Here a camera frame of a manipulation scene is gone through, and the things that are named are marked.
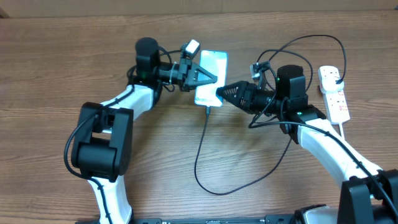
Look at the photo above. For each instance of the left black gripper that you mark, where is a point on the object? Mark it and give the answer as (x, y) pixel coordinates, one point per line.
(187, 74)

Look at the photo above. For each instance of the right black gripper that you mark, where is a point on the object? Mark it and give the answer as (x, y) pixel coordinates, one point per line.
(242, 89)

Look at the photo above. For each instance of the Samsung Galaxy smartphone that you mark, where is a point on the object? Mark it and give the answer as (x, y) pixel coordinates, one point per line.
(215, 63)

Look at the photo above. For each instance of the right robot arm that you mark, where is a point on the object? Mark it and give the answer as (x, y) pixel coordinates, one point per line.
(368, 194)

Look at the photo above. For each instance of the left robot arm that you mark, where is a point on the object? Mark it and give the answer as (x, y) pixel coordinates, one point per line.
(99, 148)

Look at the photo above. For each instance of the white charger plug adapter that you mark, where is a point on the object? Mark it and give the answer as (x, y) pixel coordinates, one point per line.
(331, 85)

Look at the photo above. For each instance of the white power strip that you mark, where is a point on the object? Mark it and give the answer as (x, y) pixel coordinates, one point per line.
(335, 103)

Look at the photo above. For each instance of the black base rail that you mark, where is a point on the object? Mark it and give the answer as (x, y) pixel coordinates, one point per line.
(214, 221)

